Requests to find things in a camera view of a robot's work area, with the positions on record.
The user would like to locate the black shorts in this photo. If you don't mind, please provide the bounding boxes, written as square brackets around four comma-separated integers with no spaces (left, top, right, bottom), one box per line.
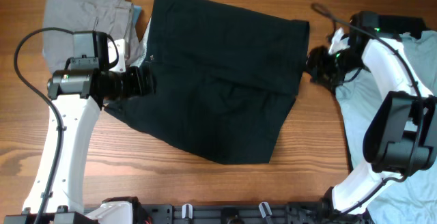
[106,0,310,165]

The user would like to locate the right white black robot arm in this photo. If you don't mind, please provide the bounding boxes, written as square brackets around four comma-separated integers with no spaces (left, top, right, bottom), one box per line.
[307,3,436,221]

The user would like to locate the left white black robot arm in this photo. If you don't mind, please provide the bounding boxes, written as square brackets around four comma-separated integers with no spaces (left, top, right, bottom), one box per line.
[4,31,152,223]

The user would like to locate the folded light blue garment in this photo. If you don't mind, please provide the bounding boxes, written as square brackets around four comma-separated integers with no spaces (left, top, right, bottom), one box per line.
[66,0,143,27]

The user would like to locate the black garment under pile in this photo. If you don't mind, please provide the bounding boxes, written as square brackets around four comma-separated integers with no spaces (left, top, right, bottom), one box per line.
[378,15,429,39]

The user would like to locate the folded grey trousers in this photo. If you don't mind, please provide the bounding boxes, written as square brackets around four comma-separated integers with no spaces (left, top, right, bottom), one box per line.
[43,0,143,65]

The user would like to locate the light blue t-shirt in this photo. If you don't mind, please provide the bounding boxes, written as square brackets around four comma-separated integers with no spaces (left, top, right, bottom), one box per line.
[335,31,436,223]

